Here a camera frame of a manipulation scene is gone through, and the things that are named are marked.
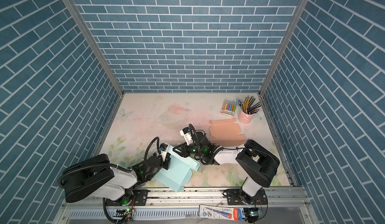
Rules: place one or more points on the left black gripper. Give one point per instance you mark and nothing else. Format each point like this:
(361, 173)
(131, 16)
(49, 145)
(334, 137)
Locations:
(167, 162)

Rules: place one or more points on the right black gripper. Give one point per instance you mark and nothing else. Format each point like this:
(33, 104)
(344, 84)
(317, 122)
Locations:
(183, 150)

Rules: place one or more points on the light blue paper box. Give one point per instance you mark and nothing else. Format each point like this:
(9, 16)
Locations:
(179, 172)

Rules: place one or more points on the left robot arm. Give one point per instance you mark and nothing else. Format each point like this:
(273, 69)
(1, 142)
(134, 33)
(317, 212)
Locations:
(98, 177)

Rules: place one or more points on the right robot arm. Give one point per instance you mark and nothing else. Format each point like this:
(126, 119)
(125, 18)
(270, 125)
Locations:
(259, 164)

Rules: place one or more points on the pink flat paper box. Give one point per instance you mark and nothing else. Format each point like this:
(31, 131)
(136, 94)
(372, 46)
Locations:
(226, 132)

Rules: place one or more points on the box of coloured markers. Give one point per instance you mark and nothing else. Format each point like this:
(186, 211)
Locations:
(228, 108)

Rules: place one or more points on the pink pencil cup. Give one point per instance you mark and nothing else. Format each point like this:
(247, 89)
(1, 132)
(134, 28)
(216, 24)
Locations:
(244, 118)

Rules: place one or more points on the coloured pencils bundle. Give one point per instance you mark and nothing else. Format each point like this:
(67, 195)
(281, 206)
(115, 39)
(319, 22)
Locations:
(250, 106)

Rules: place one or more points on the white blue red package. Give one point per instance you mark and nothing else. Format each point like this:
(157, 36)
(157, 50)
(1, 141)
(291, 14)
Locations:
(220, 213)

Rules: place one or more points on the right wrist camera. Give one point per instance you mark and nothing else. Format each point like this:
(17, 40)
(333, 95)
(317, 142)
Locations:
(186, 133)

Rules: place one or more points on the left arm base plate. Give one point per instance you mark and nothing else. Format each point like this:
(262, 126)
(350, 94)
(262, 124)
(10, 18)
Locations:
(133, 198)

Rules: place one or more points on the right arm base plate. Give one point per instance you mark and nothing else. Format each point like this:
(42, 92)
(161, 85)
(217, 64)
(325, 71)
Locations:
(236, 196)

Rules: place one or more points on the aluminium front rail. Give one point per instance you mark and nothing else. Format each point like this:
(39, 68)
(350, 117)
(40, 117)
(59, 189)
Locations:
(274, 205)

